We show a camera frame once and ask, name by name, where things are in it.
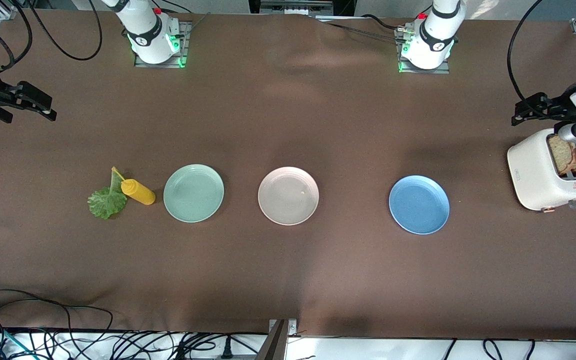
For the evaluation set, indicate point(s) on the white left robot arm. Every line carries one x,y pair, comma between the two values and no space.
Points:
438,35

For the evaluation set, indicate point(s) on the dark metal post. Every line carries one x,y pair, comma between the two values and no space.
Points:
273,347

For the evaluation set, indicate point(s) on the yellow squeeze bottle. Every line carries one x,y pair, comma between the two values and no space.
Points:
140,192

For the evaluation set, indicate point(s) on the silver metal bracket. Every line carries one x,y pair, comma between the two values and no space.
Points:
292,327

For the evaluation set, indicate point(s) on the black power plug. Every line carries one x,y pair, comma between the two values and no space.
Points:
226,350

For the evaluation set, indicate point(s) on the green lettuce leaf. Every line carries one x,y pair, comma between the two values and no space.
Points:
105,202

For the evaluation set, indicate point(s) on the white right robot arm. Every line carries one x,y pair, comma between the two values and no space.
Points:
150,35

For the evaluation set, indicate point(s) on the dark metal equipment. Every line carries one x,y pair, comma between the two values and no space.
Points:
343,6

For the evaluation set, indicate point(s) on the brown table cloth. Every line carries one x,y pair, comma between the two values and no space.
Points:
348,280

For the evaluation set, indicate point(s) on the beige plate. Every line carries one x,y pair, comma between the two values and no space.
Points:
288,196

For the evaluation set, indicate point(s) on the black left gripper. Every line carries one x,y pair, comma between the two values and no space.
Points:
559,108

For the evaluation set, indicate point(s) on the mint green plate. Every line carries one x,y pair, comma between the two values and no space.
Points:
193,194

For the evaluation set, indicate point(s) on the blue plate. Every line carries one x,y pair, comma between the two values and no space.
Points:
419,205

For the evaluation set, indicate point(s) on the white toaster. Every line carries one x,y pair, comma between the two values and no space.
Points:
533,175

